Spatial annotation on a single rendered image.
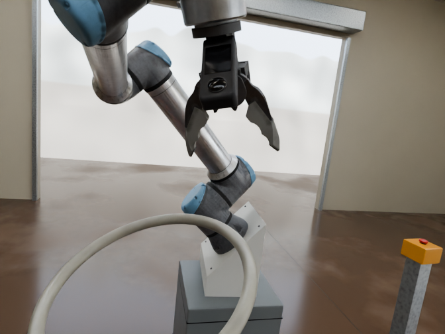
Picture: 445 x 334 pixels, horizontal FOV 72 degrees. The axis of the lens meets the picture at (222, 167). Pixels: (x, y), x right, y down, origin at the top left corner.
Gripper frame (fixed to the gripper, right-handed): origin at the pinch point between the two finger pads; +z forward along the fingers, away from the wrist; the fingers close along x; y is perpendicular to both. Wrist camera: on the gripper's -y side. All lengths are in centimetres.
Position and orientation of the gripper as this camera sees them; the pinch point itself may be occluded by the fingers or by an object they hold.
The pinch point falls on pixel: (232, 156)
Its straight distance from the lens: 51.0
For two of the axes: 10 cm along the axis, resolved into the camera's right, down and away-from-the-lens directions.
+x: -9.7, 0.5, 2.2
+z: 1.5, 8.8, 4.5
